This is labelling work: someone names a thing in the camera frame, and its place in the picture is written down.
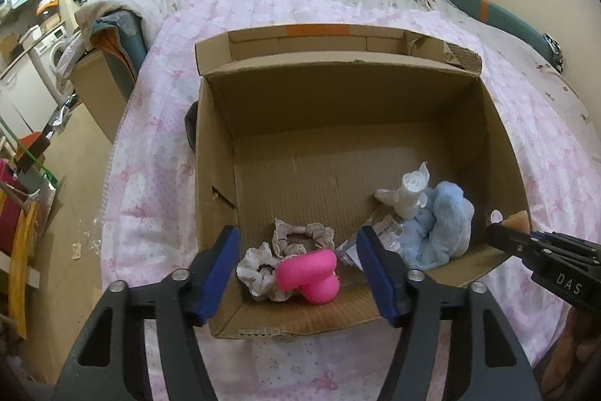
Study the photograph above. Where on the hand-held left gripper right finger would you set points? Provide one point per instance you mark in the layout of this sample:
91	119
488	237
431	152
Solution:
378	279

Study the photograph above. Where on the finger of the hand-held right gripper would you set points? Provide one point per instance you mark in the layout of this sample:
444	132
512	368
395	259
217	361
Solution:
509	239

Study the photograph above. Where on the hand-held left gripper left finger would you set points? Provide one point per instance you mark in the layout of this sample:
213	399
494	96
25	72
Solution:
218	274

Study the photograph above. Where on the white frilly scrunchie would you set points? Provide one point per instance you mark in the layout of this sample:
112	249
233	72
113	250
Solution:
256	274

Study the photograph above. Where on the clear plastic packet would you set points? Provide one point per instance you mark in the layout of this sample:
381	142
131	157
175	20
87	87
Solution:
392	225

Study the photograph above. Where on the pink plastic toy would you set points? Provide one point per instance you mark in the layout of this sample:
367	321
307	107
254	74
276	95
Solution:
305	274

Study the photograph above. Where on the beige lace scrunchie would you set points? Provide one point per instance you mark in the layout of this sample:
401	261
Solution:
286	246

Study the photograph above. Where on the brown cardboard box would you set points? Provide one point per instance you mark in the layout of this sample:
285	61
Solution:
328	124

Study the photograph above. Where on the person's right hand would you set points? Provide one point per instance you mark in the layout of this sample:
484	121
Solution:
584	344

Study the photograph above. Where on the blue fluffy sock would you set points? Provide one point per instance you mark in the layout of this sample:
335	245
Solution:
436	227

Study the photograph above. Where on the pink bow-print blanket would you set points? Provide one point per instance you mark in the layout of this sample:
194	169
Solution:
155	194

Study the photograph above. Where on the clear plastic scrap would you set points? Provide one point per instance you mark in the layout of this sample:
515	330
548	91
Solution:
89	236

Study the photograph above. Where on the dark patterned object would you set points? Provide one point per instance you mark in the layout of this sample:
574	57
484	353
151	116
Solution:
553	51

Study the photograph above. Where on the cardboard box beside bed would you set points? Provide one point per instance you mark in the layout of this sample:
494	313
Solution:
98	91

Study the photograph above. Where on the red suitcase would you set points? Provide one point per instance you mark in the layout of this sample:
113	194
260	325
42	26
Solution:
7	213

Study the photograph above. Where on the teal headboard pad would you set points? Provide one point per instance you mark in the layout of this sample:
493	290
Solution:
493	8

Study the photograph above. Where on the white washing machine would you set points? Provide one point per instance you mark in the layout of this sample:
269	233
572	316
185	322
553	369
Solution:
54	48

